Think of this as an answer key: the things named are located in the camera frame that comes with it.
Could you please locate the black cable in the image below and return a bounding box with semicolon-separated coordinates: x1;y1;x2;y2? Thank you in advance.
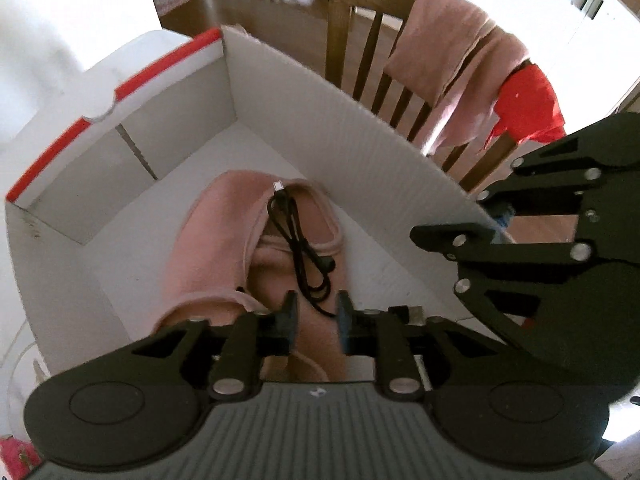
266;180;339;319

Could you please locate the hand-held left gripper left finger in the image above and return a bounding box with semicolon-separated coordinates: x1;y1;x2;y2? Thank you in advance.
127;290;301;402

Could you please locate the red cloth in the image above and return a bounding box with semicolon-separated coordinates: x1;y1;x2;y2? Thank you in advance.
482;62;569;151

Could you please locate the pink towel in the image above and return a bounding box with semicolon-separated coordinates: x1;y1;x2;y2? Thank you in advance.
382;0;531;154

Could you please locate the white cardboard box red trim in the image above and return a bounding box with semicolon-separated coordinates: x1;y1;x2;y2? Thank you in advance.
5;25;516;376

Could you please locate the wooden chair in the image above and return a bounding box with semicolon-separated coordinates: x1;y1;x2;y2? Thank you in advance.
325;0;521;194

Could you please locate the white cabinet with dark handles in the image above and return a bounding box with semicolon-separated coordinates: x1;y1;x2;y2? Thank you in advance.
520;0;640;113

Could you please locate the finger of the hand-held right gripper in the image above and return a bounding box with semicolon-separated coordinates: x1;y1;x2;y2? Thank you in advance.
410;223;593;348
475;112;640;222

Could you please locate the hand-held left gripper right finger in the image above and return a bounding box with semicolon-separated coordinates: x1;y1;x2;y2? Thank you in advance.
336;290;505;403

